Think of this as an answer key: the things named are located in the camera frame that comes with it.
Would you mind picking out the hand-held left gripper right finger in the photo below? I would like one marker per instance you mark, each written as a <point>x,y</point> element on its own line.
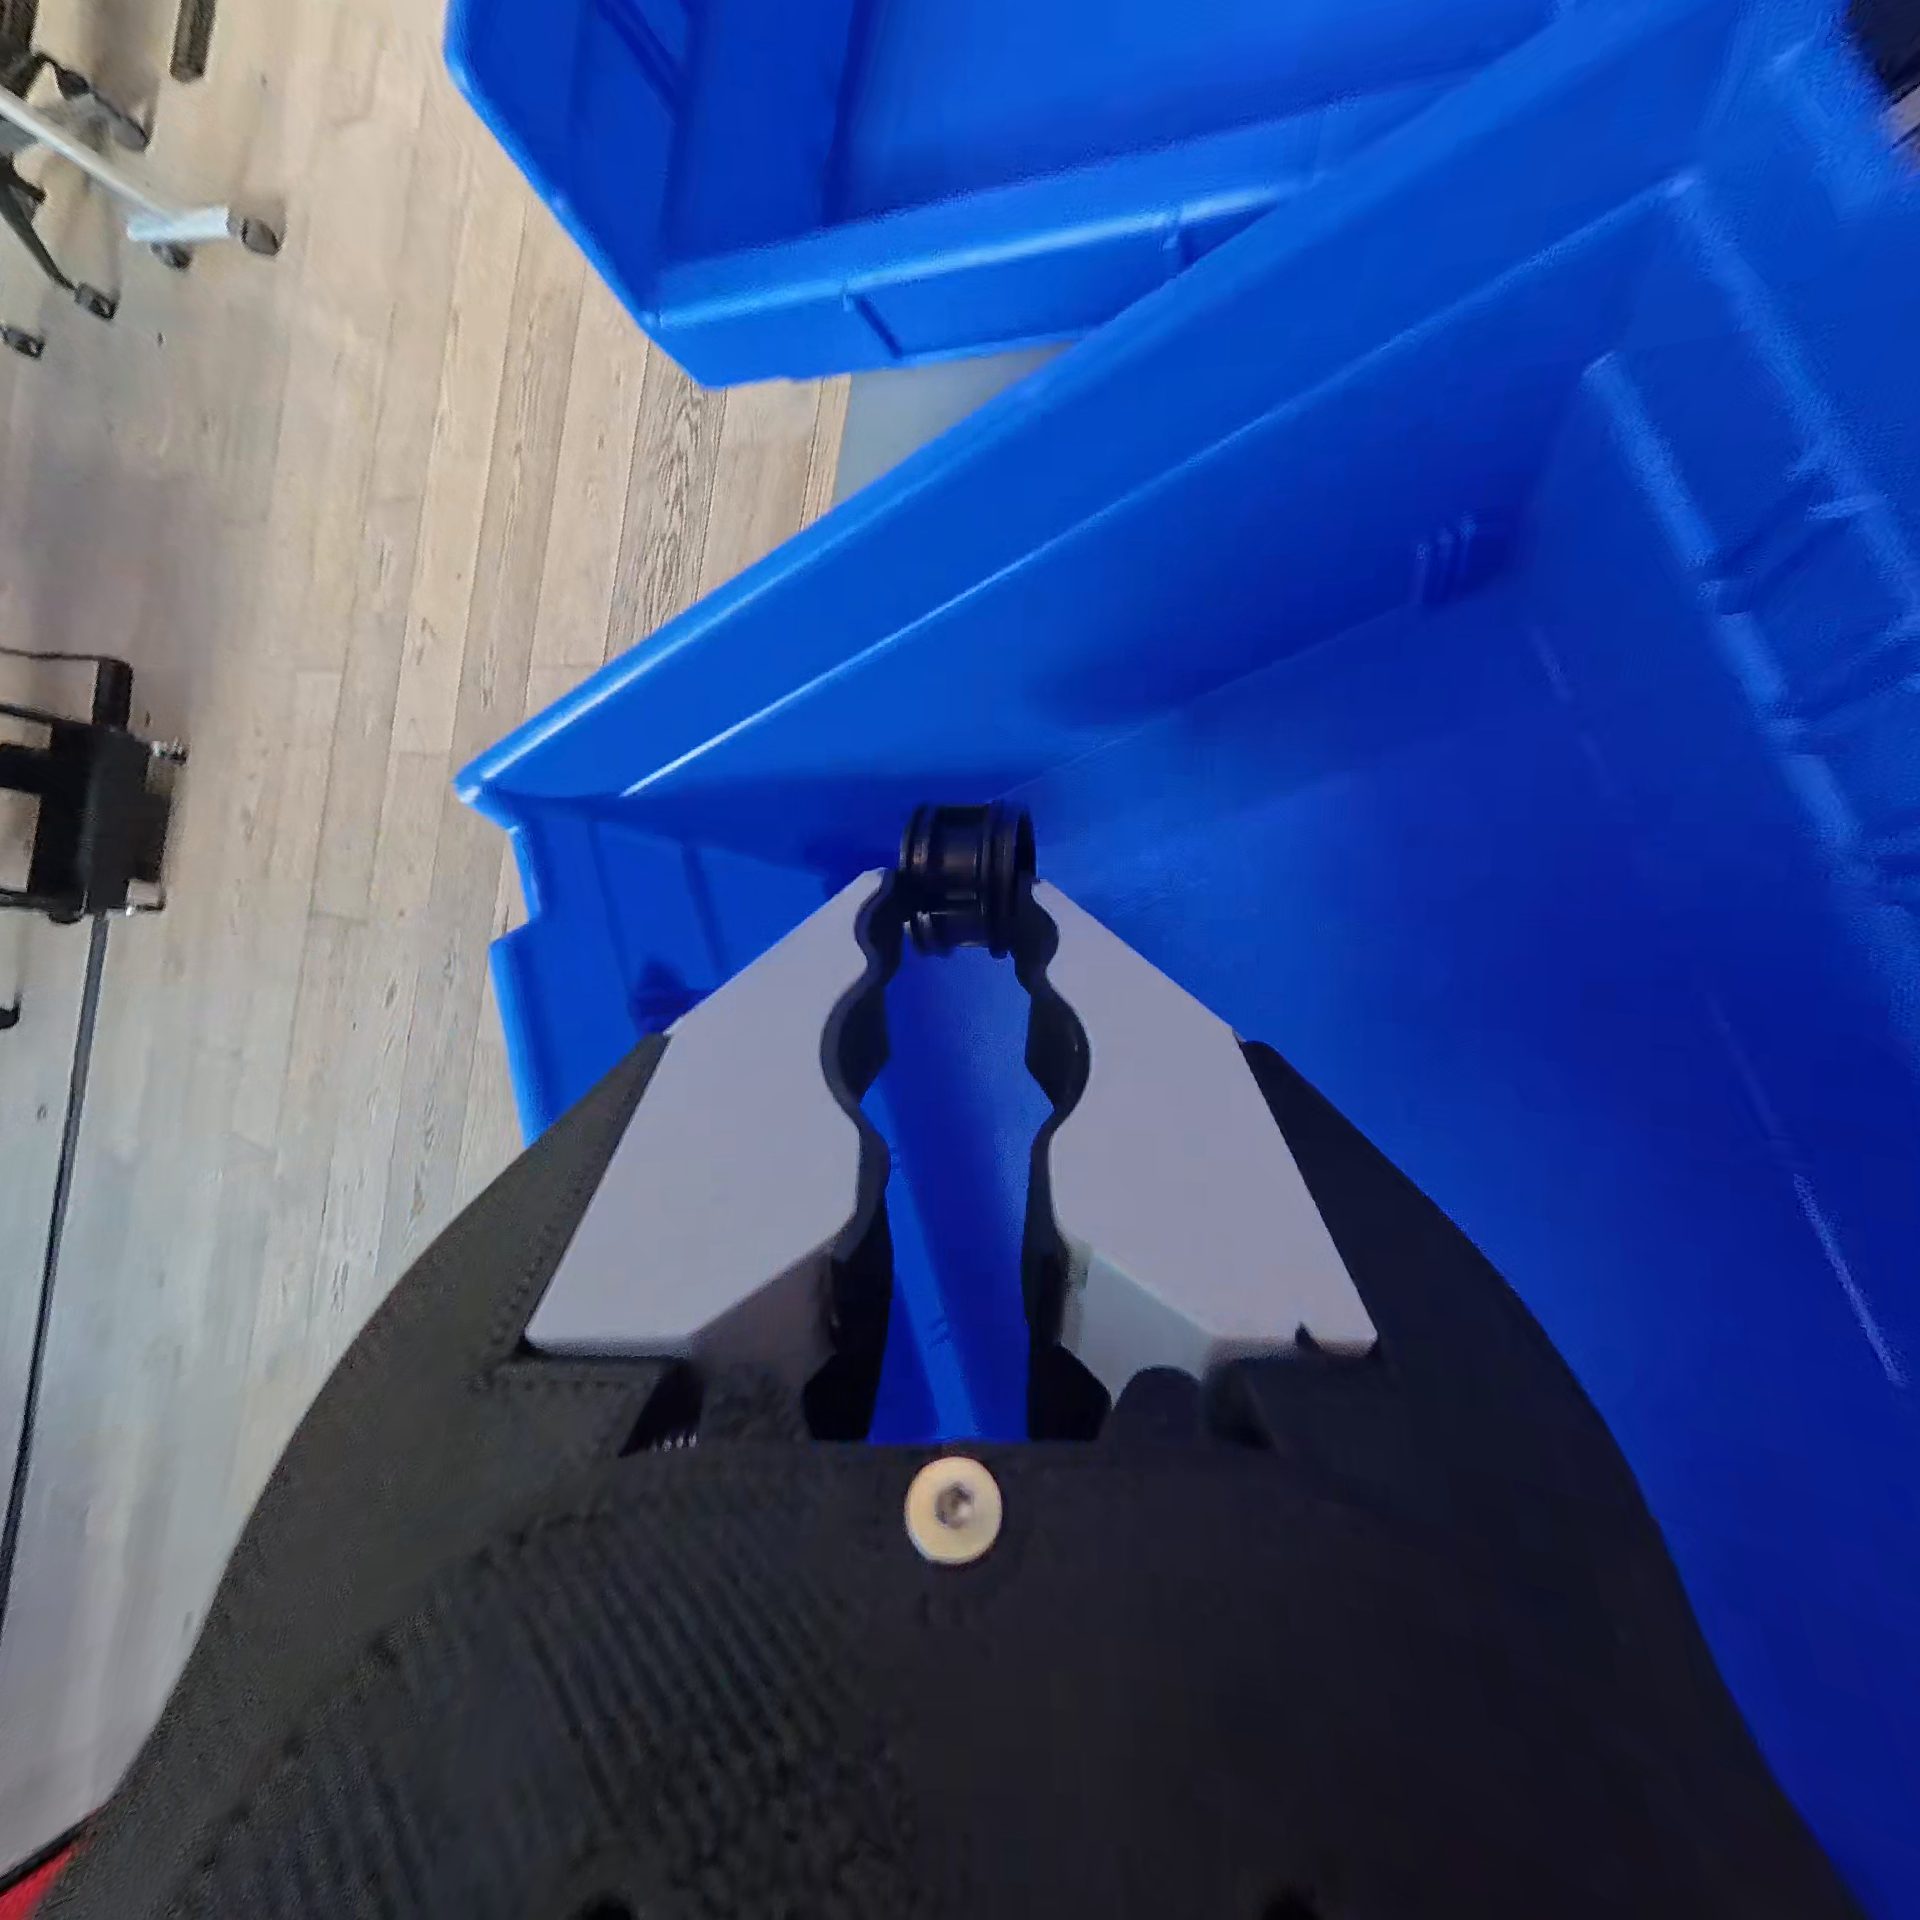
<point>1215,1200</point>

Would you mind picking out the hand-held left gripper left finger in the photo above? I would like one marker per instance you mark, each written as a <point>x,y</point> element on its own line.
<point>692,1200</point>

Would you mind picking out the black toy wheel rim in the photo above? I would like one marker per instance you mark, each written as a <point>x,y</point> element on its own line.
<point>968,856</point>

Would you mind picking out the black floor stand base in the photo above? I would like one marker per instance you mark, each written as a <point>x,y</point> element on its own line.
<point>98,796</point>

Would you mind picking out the blue plastic storage bin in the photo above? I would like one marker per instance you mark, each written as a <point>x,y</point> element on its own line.
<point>901,149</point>

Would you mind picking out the white rolling pole stand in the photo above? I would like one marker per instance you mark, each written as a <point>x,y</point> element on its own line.
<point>182,225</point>

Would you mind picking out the black office chair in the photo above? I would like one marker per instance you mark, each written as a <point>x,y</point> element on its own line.
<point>23,195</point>

